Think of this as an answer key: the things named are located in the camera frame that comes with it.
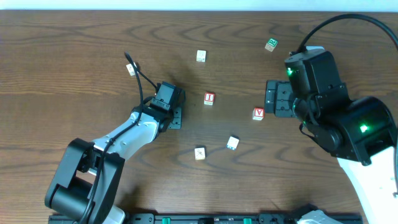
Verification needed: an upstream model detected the red letter A block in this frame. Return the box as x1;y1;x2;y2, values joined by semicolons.
252;108;265;121

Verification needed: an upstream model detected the green letter R block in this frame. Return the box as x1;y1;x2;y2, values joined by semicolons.
265;38;279;52

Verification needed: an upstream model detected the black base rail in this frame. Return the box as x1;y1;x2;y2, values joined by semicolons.
48;212;364;224

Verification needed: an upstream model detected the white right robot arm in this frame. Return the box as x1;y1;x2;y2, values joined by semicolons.
265;80;397;223

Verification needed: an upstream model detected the red letter I block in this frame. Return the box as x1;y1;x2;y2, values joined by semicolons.
204;92;215;106

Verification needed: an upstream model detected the blue edged white block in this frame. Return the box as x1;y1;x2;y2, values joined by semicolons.
226;136;239;151

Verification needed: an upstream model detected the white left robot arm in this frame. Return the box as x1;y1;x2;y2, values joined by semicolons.
44;105;182;223

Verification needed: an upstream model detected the plain wooden picture block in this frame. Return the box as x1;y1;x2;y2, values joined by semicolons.
196;50;206;62

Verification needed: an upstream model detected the blue number 2 block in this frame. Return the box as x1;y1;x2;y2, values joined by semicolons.
126;62;139;76

